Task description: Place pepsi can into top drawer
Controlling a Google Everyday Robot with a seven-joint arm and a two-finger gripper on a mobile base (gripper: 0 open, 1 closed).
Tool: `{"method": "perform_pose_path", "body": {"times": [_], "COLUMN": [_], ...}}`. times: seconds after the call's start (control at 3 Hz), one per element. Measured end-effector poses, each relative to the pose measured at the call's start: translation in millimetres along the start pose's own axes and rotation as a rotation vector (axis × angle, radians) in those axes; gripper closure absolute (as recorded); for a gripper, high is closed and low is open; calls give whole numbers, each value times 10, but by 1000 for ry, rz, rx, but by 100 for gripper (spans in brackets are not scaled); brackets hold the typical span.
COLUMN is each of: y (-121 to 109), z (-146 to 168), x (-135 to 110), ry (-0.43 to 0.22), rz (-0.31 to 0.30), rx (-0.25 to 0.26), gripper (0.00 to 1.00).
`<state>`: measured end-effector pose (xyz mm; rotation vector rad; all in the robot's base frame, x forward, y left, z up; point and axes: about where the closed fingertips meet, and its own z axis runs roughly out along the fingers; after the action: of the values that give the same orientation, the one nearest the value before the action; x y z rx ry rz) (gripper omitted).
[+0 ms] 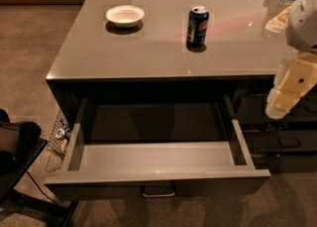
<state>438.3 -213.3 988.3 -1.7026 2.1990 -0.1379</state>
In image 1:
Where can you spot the blue pepsi can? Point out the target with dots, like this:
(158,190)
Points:
(197,26)

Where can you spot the wire mesh trash basket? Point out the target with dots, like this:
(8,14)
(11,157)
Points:
(58,142)

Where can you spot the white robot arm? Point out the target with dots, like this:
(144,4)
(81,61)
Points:
(301,27)

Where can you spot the grey counter cabinet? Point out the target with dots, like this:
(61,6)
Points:
(236,44)

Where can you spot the dark drawer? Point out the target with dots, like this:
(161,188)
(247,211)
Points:
(255,109)
(278,142)

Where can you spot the silver drawer handle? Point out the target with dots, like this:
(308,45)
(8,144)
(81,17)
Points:
(158,191)

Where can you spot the dark lower right drawer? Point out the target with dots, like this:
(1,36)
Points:
(278,142)

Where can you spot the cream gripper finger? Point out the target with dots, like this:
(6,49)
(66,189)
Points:
(295,77)
(278,23)

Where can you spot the white paper bowl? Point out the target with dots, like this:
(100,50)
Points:
(125,16)

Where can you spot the dark right side drawer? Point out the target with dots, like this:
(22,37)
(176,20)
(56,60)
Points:
(255,109)

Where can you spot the open grey top drawer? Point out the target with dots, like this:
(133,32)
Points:
(115,150)

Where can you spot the black chair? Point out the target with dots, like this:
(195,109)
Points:
(20,145)

